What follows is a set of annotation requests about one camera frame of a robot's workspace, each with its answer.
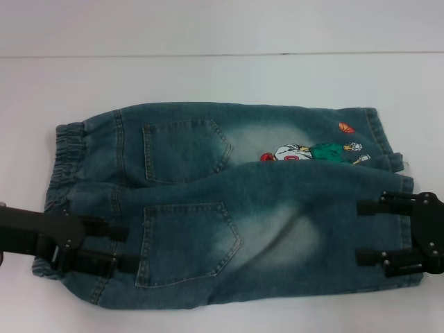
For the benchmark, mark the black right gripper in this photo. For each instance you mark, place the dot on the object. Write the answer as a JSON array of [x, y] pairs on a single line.
[[431, 229]]

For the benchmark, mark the blue denim shorts with embroidery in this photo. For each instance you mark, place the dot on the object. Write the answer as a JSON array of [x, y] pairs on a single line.
[[215, 194]]

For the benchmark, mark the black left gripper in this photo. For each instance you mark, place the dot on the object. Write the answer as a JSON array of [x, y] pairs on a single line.
[[31, 230]]

